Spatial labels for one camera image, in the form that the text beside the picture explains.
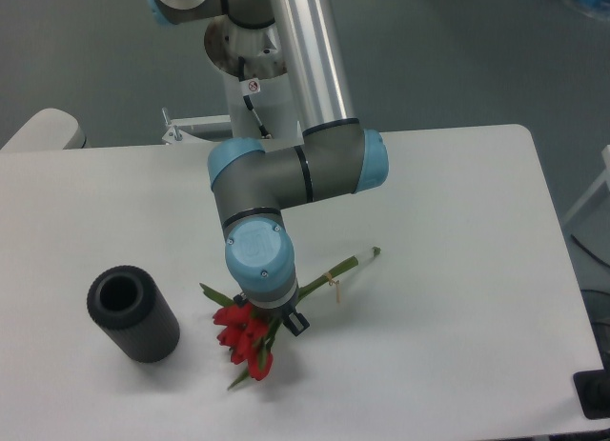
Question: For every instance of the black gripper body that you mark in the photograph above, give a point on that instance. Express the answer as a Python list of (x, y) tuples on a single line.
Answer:
[(278, 307)]

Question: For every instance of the red tulip bouquet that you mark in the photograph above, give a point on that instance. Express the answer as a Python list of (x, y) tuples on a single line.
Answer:
[(250, 336)]

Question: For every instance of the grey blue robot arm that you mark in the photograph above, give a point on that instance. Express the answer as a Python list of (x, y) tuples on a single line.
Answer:
[(253, 183)]

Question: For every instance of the dark grey ribbed vase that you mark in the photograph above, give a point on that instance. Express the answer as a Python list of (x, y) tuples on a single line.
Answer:
[(127, 305)]

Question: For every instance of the white chair left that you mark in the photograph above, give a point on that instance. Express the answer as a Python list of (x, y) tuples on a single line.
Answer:
[(48, 129)]

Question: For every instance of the black device at right edge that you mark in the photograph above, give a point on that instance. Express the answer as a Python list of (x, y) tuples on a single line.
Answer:
[(593, 392)]

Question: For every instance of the white furniture at right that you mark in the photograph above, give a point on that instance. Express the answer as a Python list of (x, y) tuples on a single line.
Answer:
[(590, 200)]

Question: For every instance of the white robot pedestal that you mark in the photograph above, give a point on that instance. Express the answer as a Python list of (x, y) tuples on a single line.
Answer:
[(256, 85)]

